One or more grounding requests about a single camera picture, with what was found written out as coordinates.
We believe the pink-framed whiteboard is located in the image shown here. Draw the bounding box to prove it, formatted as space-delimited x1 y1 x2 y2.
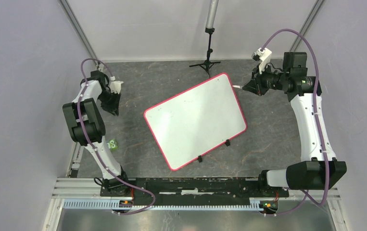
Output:
143 73 247 171

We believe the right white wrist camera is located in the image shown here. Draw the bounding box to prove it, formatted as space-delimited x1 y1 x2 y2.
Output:
253 48 272 74

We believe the white slotted cable duct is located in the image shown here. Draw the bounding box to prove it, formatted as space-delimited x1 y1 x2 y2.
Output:
63 199 277 212

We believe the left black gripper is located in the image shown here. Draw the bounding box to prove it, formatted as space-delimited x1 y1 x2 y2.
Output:
97 90 121 116

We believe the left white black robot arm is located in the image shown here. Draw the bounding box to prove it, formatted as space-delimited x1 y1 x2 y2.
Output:
63 70 130 196

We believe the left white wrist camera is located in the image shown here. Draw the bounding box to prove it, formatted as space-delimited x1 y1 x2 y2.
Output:
109 76 124 94

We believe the green monster eraser toy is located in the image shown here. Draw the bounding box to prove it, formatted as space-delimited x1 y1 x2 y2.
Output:
107 139 118 151

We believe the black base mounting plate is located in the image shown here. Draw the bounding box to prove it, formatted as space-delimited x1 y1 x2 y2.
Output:
95 177 289 206

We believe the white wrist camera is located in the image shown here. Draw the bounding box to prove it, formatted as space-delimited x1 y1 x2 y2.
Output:
109 76 124 94
253 48 272 74

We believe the black tripod camera stand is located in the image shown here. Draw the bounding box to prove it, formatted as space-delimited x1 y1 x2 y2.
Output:
189 0 221 78

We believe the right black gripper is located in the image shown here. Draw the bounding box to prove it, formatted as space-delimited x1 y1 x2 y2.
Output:
243 62 289 96

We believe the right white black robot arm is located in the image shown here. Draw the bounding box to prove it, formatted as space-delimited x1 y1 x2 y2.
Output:
241 49 347 196

